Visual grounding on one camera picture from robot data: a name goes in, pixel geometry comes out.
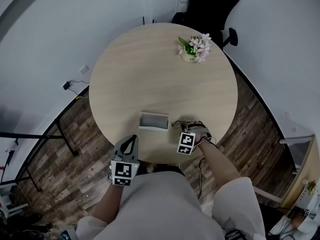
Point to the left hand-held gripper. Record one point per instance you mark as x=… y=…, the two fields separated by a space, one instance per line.
x=122 y=170

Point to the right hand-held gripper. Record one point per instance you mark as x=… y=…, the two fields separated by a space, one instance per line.
x=186 y=140

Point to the small white box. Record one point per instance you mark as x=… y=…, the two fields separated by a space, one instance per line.
x=153 y=121

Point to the person's right forearm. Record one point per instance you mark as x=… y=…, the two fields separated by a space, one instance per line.
x=217 y=164

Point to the person's left forearm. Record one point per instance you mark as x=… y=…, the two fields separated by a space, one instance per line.
x=107 y=204

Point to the person's right hand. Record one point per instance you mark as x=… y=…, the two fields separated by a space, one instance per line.
x=195 y=124

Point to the person's dark trousers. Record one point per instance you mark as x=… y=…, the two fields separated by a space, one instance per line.
x=170 y=170

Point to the person's light shirt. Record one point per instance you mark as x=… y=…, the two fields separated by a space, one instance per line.
x=160 y=204

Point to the potted pink flower plant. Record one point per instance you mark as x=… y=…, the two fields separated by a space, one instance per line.
x=197 y=45

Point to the black power adapter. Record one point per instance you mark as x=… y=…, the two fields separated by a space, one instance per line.
x=66 y=85

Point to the small blue device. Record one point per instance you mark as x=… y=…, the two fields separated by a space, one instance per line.
x=65 y=235

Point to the small black device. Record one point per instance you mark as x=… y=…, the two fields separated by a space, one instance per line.
x=10 y=157

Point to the black office chair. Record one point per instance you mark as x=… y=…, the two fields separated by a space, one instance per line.
x=210 y=6

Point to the wooden desk with white legs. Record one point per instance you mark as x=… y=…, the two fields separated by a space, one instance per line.
x=306 y=164

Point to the white low rack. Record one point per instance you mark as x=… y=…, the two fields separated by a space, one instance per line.
x=12 y=209

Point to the small potted plant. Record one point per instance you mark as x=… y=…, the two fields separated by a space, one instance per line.
x=311 y=187

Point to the white wall socket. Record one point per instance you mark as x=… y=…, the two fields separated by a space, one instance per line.
x=84 y=69

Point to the white desk with black frame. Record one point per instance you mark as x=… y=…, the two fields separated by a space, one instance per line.
x=30 y=135

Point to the white wall panel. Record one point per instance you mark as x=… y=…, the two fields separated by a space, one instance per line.
x=182 y=6

